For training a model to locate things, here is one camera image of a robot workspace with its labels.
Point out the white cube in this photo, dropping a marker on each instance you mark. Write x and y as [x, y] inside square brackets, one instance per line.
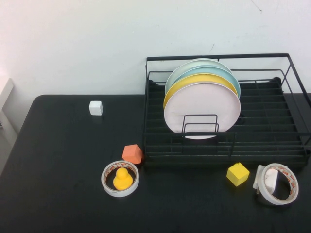
[95, 108]

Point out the yellow plate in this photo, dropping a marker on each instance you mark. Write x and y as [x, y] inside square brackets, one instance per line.
[189, 80]

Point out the orange cube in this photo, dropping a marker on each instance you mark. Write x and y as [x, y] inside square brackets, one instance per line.
[131, 154]

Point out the white power adapter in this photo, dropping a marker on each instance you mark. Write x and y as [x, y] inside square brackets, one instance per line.
[271, 179]

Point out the yellow cube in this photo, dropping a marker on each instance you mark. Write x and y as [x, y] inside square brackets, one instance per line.
[237, 174]

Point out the pale green plate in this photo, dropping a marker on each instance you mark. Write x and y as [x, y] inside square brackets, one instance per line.
[194, 64]

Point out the light blue plate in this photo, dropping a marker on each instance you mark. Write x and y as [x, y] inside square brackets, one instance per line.
[218, 71]

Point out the white adhesive tape roll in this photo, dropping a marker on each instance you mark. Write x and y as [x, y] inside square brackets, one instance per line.
[267, 196]
[119, 194]

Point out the pink plate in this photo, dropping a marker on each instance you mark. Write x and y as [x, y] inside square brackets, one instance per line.
[201, 102]

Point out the yellow rubber duck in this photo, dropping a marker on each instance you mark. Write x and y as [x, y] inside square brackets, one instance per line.
[122, 180]

